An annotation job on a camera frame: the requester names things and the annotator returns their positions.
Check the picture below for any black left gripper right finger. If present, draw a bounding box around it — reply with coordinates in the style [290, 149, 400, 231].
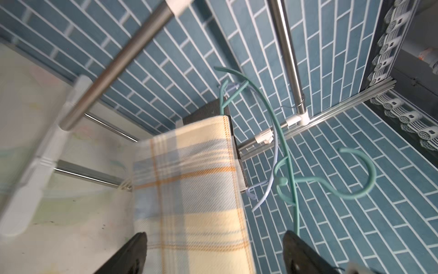
[282, 230, 339, 274]

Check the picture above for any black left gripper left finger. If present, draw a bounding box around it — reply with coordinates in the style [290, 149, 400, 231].
[95, 232, 148, 274]

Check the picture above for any pastel plaid scarf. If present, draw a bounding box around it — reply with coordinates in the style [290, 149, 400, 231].
[132, 116, 256, 274]

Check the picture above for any green clothes hanger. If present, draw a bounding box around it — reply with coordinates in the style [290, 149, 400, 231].
[214, 66, 376, 235]

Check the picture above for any light blue clothes hanger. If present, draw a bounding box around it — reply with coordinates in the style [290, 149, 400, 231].
[224, 80, 279, 212]

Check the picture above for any white steel clothes rack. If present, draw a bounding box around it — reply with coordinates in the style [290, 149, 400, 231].
[0, 0, 312, 237]

